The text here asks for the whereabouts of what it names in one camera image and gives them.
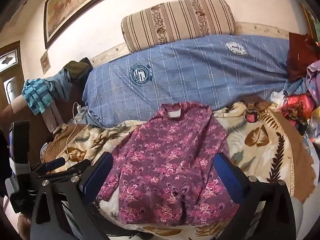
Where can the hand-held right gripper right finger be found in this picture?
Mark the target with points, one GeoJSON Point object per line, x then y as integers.
{"type": "Point", "coordinates": [230, 180]}

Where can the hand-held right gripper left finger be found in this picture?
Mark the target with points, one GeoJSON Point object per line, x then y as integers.
{"type": "Point", "coordinates": [97, 177]}

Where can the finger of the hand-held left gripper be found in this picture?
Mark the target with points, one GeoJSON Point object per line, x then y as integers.
{"type": "Point", "coordinates": [80, 165]}
{"type": "Point", "coordinates": [53, 163]}

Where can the purple floral shirt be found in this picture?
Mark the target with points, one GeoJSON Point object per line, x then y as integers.
{"type": "Point", "coordinates": [162, 167]}

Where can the person's left hand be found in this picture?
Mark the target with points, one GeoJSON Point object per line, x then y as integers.
{"type": "Point", "coordinates": [23, 227]}

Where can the brown headboard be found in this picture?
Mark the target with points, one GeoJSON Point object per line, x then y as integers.
{"type": "Point", "coordinates": [25, 120]}

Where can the beige leaf print blanket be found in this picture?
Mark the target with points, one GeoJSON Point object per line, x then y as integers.
{"type": "Point", "coordinates": [262, 155]}

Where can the white charger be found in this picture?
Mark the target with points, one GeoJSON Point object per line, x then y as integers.
{"type": "Point", "coordinates": [81, 113]}

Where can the teal striped cloth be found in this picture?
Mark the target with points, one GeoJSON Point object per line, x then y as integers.
{"type": "Point", "coordinates": [35, 95]}

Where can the small red jar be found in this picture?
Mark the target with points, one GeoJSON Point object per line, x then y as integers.
{"type": "Point", "coordinates": [251, 116]}

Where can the wooden door with glass panels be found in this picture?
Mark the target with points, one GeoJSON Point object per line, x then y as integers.
{"type": "Point", "coordinates": [10, 80]}

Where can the blue denim cloth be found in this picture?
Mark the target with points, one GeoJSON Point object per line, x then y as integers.
{"type": "Point", "coordinates": [61, 85]}

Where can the olive dark cloth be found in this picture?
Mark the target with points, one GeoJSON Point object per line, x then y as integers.
{"type": "Point", "coordinates": [77, 67]}

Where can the yellow object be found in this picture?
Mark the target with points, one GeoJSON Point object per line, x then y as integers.
{"type": "Point", "coordinates": [316, 118]}

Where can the blue checked bedding roll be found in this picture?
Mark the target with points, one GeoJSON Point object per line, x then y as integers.
{"type": "Point", "coordinates": [187, 80]}

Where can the light blue cloth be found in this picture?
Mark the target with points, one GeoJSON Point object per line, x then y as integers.
{"type": "Point", "coordinates": [295, 87]}

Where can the light purple cloth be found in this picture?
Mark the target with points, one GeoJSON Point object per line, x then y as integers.
{"type": "Point", "coordinates": [313, 80]}

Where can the dark red cloth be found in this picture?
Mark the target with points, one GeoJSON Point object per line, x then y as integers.
{"type": "Point", "coordinates": [300, 57]}

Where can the striped floral cushion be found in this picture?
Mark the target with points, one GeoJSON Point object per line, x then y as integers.
{"type": "Point", "coordinates": [175, 22]}

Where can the small wall picture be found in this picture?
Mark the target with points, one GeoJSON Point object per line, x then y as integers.
{"type": "Point", "coordinates": [45, 62]}

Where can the framed wall painting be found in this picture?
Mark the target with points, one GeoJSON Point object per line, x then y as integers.
{"type": "Point", "coordinates": [70, 2]}

